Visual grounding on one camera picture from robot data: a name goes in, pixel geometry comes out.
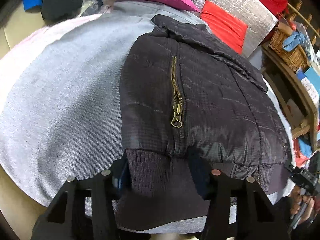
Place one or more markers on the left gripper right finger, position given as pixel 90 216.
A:
pixel 238 208

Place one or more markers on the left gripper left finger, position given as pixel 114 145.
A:
pixel 82 209

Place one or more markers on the black quilted jacket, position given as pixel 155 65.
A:
pixel 186 97

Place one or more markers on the grey knit blanket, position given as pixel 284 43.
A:
pixel 60 103

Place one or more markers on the wooden shelf unit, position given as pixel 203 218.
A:
pixel 280 70

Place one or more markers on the light blue cloth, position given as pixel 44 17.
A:
pixel 295 39

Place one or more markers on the red-orange cushion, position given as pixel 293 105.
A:
pixel 228 28

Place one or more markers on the silver foil insulation mat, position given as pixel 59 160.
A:
pixel 259 19

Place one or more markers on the pink striped sheet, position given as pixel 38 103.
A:
pixel 49 34

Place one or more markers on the clear plastic bag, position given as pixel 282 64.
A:
pixel 91 7

